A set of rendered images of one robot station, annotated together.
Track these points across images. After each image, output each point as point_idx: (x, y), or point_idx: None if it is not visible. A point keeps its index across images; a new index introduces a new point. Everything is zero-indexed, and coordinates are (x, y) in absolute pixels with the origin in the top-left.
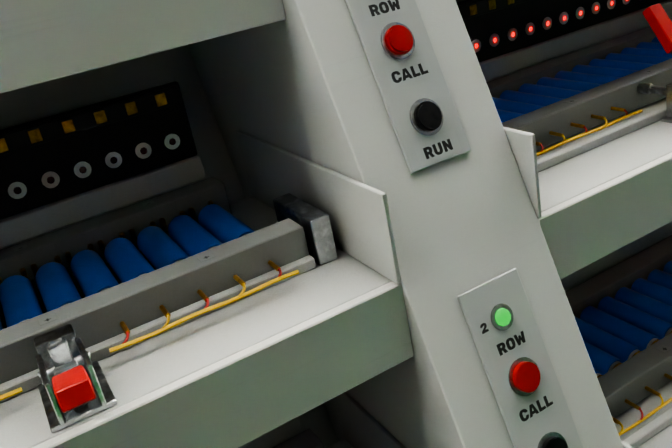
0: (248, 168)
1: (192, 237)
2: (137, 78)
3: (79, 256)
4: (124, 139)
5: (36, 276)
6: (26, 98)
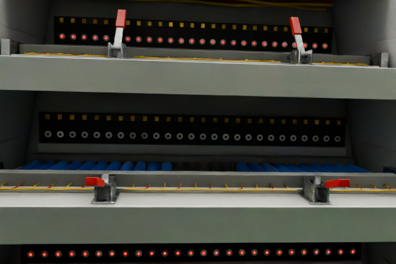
0: (363, 157)
1: (347, 170)
2: (324, 115)
3: (302, 164)
4: (321, 132)
5: (286, 165)
6: (286, 111)
